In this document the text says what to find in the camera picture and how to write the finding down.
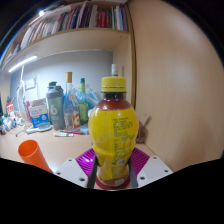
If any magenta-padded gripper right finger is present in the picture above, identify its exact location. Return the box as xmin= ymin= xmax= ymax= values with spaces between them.
xmin=128 ymin=147 xmax=174 ymax=189

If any white and blue carton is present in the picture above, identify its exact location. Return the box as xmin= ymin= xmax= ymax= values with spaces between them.
xmin=28 ymin=98 xmax=51 ymax=129

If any pink pen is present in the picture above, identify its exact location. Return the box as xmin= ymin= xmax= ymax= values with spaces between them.
xmin=59 ymin=129 xmax=83 ymax=135

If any pale blue hairbrush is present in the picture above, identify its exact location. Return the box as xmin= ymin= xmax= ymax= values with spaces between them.
xmin=25 ymin=122 xmax=54 ymax=135

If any flat round red coaster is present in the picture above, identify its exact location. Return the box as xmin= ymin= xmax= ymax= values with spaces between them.
xmin=94 ymin=173 xmax=132 ymax=191

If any brown mug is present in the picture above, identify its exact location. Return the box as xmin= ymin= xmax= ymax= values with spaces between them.
xmin=136 ymin=114 xmax=152 ymax=145

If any white wall socket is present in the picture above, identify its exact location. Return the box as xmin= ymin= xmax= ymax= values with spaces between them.
xmin=24 ymin=77 xmax=37 ymax=91

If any white gooseneck desk lamp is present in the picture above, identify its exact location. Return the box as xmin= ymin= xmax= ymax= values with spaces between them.
xmin=15 ymin=64 xmax=28 ymax=125

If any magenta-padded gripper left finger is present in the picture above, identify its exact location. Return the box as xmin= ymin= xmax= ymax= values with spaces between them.
xmin=53 ymin=148 xmax=98 ymax=189

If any clear glass bottle white cap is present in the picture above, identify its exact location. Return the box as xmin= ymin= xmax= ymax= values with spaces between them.
xmin=110 ymin=63 xmax=120 ymax=78

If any wooden shelf unit with books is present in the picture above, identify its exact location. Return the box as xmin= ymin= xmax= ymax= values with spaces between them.
xmin=0 ymin=0 xmax=138 ymax=108

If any orange plastic cup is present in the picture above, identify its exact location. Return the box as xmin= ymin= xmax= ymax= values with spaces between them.
xmin=17 ymin=139 xmax=54 ymax=174

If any clear bottle yellow cap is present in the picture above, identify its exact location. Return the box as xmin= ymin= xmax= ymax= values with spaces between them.
xmin=62 ymin=71 xmax=81 ymax=131

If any pink pouch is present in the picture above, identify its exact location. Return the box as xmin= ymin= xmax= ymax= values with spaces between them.
xmin=24 ymin=100 xmax=32 ymax=122

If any green and white marker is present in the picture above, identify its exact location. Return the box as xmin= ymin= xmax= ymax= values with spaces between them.
xmin=53 ymin=132 xmax=75 ymax=138

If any yellow-labelled drink bottle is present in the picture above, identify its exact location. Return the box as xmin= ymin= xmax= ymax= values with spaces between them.
xmin=87 ymin=76 xmax=140 ymax=188

